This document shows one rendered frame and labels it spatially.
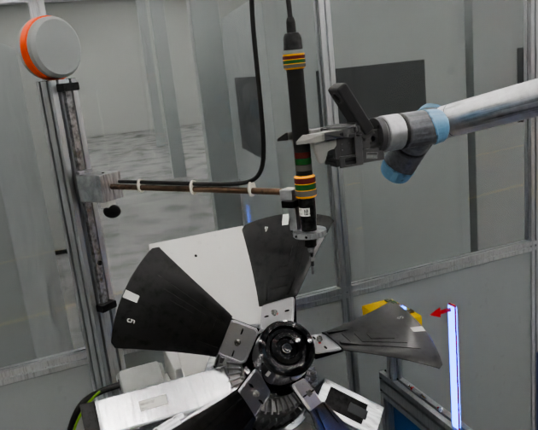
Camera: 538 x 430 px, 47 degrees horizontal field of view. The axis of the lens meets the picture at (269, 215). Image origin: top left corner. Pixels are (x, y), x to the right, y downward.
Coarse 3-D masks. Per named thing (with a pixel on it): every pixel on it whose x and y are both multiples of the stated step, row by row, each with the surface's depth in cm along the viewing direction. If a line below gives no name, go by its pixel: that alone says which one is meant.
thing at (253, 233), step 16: (256, 224) 149; (272, 224) 147; (288, 224) 146; (320, 224) 143; (256, 240) 147; (272, 240) 145; (288, 240) 143; (320, 240) 140; (256, 256) 145; (272, 256) 142; (288, 256) 140; (304, 256) 138; (256, 272) 143; (272, 272) 140; (288, 272) 137; (304, 272) 136; (256, 288) 141; (272, 288) 138; (288, 288) 135
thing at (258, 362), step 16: (288, 320) 127; (272, 336) 126; (288, 336) 126; (304, 336) 126; (256, 352) 124; (272, 352) 123; (304, 352) 125; (256, 368) 127; (272, 368) 121; (288, 368) 123; (304, 368) 123; (272, 384) 127; (288, 384) 127
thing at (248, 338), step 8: (232, 320) 128; (232, 328) 129; (240, 328) 128; (248, 328) 128; (256, 328) 128; (232, 336) 129; (240, 336) 129; (248, 336) 129; (256, 336) 129; (224, 344) 130; (232, 344) 130; (240, 344) 130; (248, 344) 129; (224, 352) 130; (240, 352) 130; (248, 352) 130; (240, 360) 131
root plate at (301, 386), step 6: (294, 384) 125; (300, 384) 128; (306, 384) 130; (300, 390) 125; (306, 390) 128; (300, 396) 123; (306, 396) 126; (312, 396) 128; (318, 396) 131; (306, 402) 123; (312, 402) 126; (318, 402) 129; (312, 408) 124
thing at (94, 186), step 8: (80, 176) 157; (88, 176) 156; (96, 176) 154; (104, 176) 155; (112, 176) 157; (80, 184) 158; (88, 184) 157; (96, 184) 155; (104, 184) 155; (80, 192) 159; (88, 192) 157; (96, 192) 156; (104, 192) 155; (112, 192) 157; (120, 192) 160; (80, 200) 160; (88, 200) 158; (96, 200) 156; (104, 200) 155
